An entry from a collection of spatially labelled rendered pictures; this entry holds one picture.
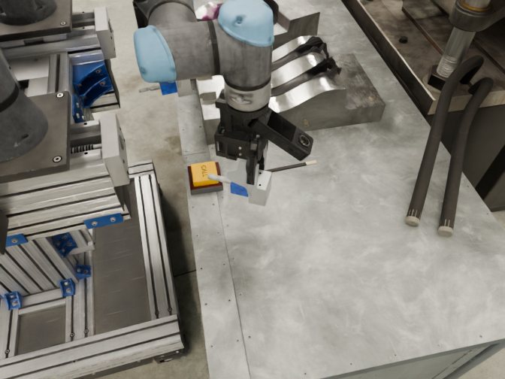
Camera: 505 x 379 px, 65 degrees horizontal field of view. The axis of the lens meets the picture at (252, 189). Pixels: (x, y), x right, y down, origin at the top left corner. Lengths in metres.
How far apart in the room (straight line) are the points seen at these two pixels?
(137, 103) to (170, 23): 2.01
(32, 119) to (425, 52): 1.26
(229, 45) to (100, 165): 0.41
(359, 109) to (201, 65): 0.66
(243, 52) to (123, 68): 2.38
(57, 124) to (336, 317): 0.66
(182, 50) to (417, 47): 1.15
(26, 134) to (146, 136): 1.55
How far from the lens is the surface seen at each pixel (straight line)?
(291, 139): 0.68
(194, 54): 0.57
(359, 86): 1.22
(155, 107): 2.53
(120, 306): 1.54
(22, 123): 0.83
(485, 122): 1.59
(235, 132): 0.70
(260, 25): 0.57
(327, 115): 1.12
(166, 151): 2.24
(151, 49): 0.57
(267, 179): 0.80
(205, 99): 1.13
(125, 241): 1.67
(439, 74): 1.41
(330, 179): 1.03
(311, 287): 0.85
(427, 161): 1.05
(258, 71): 0.60
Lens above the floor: 1.57
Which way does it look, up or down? 51 degrees down
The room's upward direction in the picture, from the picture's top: straight up
